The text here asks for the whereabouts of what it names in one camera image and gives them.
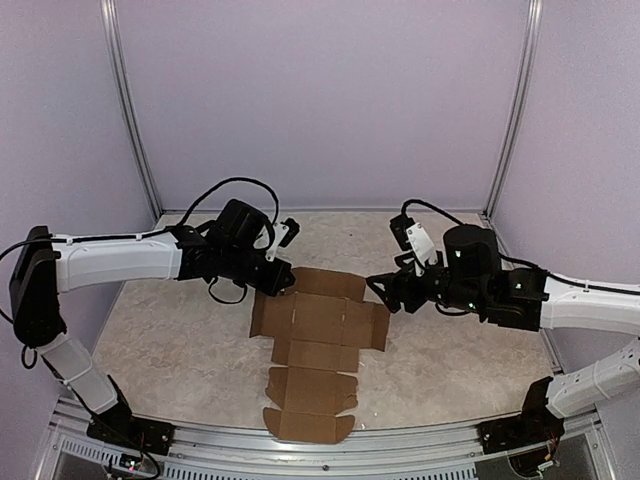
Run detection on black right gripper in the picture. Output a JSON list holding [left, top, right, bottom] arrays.
[[366, 253, 487, 315]]

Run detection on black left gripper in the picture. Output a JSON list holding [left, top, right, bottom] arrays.
[[221, 245, 296, 298]]

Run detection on brown cardboard box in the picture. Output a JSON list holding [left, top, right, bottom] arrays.
[[250, 267, 390, 445]]

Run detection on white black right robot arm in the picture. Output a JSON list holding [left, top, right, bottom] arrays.
[[366, 223, 639, 444]]

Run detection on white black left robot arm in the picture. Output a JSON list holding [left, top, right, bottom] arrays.
[[9, 199, 300, 445]]

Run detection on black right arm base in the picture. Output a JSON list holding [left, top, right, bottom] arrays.
[[477, 376, 565, 454]]

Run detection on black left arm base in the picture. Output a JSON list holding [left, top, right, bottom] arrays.
[[87, 375, 176, 456]]

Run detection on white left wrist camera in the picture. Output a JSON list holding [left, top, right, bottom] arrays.
[[263, 218, 300, 262]]

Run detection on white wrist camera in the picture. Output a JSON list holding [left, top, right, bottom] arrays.
[[389, 213, 438, 277], [263, 218, 300, 262]]

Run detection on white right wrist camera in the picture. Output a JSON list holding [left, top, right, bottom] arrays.
[[389, 213, 438, 277]]

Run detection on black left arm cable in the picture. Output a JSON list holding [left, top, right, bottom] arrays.
[[0, 177, 281, 371]]

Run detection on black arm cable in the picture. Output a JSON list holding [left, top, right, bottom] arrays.
[[0, 177, 281, 371], [401, 198, 640, 296]]

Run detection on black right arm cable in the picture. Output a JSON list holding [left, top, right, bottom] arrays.
[[401, 198, 640, 296]]

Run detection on front aluminium frame rail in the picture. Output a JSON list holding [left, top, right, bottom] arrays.
[[38, 398, 619, 479]]

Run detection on left aluminium frame post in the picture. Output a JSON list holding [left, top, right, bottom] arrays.
[[100, 0, 164, 220]]

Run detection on aluminium frame post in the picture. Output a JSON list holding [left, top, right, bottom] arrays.
[[100, 0, 164, 220], [483, 0, 544, 222]]

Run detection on right aluminium frame post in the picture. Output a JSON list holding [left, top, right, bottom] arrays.
[[483, 0, 544, 222]]

